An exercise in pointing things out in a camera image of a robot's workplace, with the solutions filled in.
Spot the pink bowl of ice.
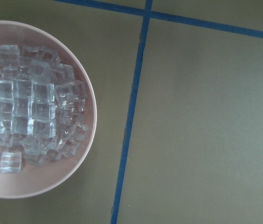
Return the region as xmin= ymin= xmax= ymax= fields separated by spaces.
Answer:
xmin=0 ymin=21 xmax=97 ymax=199

